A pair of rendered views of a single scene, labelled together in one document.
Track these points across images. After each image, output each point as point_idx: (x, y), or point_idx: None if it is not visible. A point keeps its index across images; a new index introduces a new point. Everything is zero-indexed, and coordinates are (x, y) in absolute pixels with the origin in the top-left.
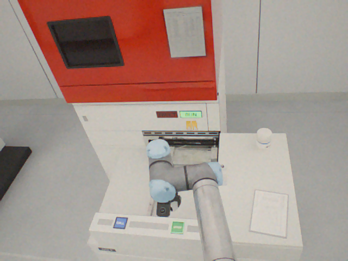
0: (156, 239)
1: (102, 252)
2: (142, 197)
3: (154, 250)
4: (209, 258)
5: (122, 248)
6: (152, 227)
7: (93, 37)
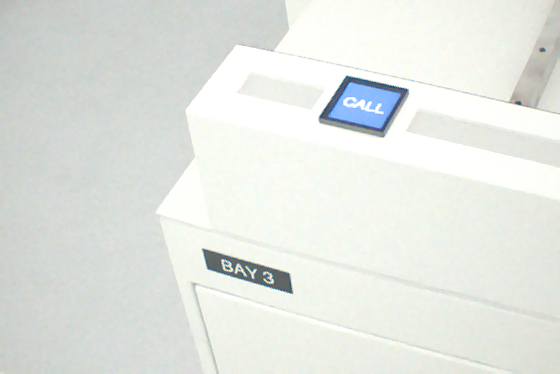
0: (544, 221)
1: (217, 290)
2: (477, 75)
3: (505, 306)
4: None
5: (332, 275)
6: (535, 155)
7: None
